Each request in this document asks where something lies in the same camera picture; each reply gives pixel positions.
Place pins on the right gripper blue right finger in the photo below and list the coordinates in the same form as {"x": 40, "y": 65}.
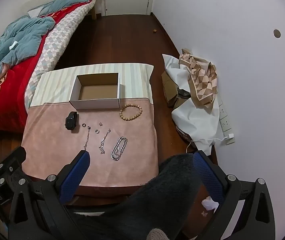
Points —
{"x": 212, "y": 176}

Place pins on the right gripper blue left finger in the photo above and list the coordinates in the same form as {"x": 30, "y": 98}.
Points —
{"x": 71, "y": 175}

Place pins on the black smart watch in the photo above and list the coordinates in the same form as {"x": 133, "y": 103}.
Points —
{"x": 71, "y": 121}

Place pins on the white crumpled tissue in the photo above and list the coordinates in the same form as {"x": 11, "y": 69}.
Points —
{"x": 209, "y": 204}

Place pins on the white charger plug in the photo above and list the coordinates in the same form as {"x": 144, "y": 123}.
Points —
{"x": 231, "y": 136}

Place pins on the white power strip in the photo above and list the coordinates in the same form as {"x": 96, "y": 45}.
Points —
{"x": 225, "y": 122}

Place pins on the black fuzzy sleeve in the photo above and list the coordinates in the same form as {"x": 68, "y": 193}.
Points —
{"x": 163, "y": 203}

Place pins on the red bed cover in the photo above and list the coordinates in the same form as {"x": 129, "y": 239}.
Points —
{"x": 13, "y": 114}

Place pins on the white cardboard box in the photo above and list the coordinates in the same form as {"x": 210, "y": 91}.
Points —
{"x": 96, "y": 91}

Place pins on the brown cardboard box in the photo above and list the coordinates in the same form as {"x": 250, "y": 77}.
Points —
{"x": 173, "y": 95}

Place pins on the brown patterned scarf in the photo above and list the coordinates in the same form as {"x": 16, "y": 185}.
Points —
{"x": 202, "y": 79}

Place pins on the white tissue on quilt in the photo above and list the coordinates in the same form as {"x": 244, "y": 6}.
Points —
{"x": 13, "y": 45}

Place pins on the blue-grey quilt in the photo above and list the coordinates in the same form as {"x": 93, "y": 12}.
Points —
{"x": 28, "y": 32}

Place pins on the checkered mattress pad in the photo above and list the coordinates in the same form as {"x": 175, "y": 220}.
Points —
{"x": 67, "y": 21}

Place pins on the round wall hole cover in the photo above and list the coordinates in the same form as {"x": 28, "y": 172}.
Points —
{"x": 277, "y": 33}

